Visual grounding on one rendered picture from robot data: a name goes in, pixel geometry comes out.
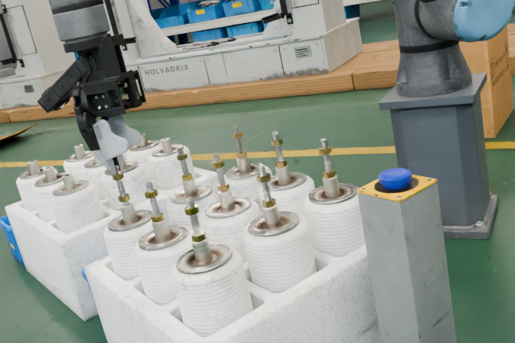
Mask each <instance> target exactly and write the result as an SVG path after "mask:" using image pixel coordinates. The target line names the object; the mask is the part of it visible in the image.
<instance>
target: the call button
mask: <svg viewBox="0 0 515 343"><path fill-rule="evenodd" d="M411 180H412V172H411V171H410V170H408V169H407V168H390V169H387V170H385V171H382V172H381V173H380V174H379V183H380V184H382V185H383V187H384V188H387V189H399V188H404V187H406V186H408V185H409V182H410V181H411Z"/></svg>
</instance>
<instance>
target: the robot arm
mask: <svg viewBox="0 0 515 343"><path fill-rule="evenodd" d="M48 1H49V4H50V7H51V10H52V14H53V15H52V16H53V19H54V23H55V27H56V29H57V33H58V37H59V39H60V41H62V42H65V44H63V46H64V51H65V53H70V52H75V51H77V53H78V56H79V57H78V58H77V59H76V60H75V62H73V63H72V65H71V66H70V67H69V68H68V69H67V70H66V71H65V72H64V73H63V74H62V75H61V76H60V77H59V79H58V80H57V81H56V82H55V83H54V84H53V85H52V86H51V87H48V88H47V89H46V90H45V91H44V92H43V93H42V95H41V98H40V99H39V100H38V101H37V102H38V104H39V105H40V106H41V107H42V108H43V109H44V110H45V111H46V113H49V112H52V111H54V110H55V111H58V110H59V109H61V108H63V107H64V106H65V105H66V104H67V103H68V102H69V101H70V100H69V99H70V98H71V97H73V101H74V112H75V114H76V117H77V125H78V128H79V130H80V134H81V135H82V136H83V138H84V141H85V142H86V144H87V145H88V147H89V149H90V150H91V151H93V153H94V154H95V156H96V157H97V158H98V159H99V161H100V162H101V163H102V164H103V165H104V166H105V167H106V168H107V169H108V170H109V171H110V172H111V173H112V174H114V175H115V174H117V171H116V166H115V165H118V167H119V171H121V170H122V162H123V153H125V152H127V151H128V150H129V148H130V147H132V146H135V145H137V144H139V143H140V142H141V135H140V133H139V131H137V130H135V129H131V128H129V127H127V126H126V124H125V122H124V118H123V116H122V115H121V114H126V110H128V109H132V108H137V107H139V106H141V105H142V103H145V102H146V98H145V94H144V91H143V86H142V83H141V79H140V77H139V71H138V70H128V71H126V66H125V63H124V59H123V55H122V51H121V49H120V44H122V43H125V41H124V38H123V34H116V35H112V36H111V34H108V33H107V32H108V31H110V26H109V22H108V19H107V14H106V11H105V8H104V5H103V0H48ZM514 2H515V0H392V4H393V5H394V11H395V22H396V28H397V34H398V40H399V51H400V59H399V67H398V72H397V76H396V80H395V88H396V93H397V94H398V95H399V96H407V97H425V96H438V95H442V94H447V93H453V92H456V91H459V90H463V89H464V88H467V87H469V86H470V85H471V84H472V76H471V70H470V68H469V66H468V65H467V62H466V60H465V58H464V55H463V54H462V52H461V49H460V46H459V41H465V42H469V43H471V42H476V41H486V40H489V39H491V38H493V37H495V36H497V35H498V34H499V33H500V32H502V30H503V29H504V28H505V27H506V25H507V23H508V22H509V20H510V18H511V15H512V9H513V7H514ZM96 5H97V6H96ZM78 9H79V10H78ZM60 13H61V14H60ZM56 14H57V15H56ZM136 80H138V83H139V88H140V91H141V94H142V96H140V95H139V90H138V86H137V84H136ZM97 117H101V119H100V120H99V121H96V118H97Z"/></svg>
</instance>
